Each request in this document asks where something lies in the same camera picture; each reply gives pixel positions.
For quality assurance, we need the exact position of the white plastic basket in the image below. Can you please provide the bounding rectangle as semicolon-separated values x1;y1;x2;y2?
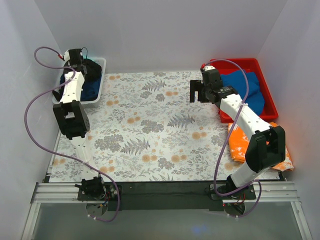
52;56;106;109

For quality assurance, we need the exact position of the aluminium mounting rail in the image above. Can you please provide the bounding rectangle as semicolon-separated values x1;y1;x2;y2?
22;180;312;240

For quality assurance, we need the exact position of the floral table mat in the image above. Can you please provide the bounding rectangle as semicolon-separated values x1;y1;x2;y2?
48;71;280;183

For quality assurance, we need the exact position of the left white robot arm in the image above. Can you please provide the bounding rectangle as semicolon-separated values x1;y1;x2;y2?
53;48;107;200

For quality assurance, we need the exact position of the orange white t shirt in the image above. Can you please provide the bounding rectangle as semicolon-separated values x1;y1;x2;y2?
228;124;295;172

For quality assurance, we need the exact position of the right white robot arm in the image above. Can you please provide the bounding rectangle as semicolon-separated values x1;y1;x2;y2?
189;64;286;199

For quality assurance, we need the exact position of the navy blue t shirt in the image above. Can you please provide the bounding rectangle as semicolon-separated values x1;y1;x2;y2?
52;76;102;102

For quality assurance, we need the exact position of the red plastic bin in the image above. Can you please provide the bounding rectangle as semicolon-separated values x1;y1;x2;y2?
209;58;279;124

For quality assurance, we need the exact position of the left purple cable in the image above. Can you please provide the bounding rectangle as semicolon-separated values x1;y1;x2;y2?
25;46;121;222

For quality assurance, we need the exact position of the black t shirt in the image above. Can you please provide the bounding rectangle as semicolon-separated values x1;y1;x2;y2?
81;58;102;83

